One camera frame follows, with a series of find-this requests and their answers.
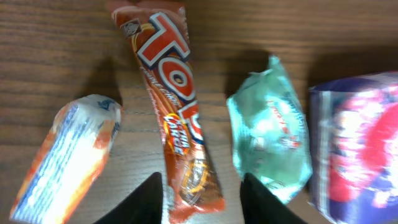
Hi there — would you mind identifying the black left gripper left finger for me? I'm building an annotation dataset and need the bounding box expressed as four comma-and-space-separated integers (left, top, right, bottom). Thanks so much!
94, 172, 164, 224

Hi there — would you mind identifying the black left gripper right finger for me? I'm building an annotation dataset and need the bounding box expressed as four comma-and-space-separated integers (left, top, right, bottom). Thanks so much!
240, 173, 307, 224

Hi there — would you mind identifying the green snack packet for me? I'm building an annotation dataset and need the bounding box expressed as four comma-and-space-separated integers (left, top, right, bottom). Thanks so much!
226, 55, 312, 204

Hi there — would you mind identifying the orange white tissue pack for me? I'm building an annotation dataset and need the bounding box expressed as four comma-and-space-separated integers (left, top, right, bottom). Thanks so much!
10, 94, 123, 223

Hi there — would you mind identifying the pink purple liner pack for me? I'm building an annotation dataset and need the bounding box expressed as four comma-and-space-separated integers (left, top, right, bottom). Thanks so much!
310, 72, 397, 223

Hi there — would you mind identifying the orange chocolate bar wrapper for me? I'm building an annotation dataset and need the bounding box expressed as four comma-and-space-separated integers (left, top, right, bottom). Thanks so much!
107, 1, 225, 223

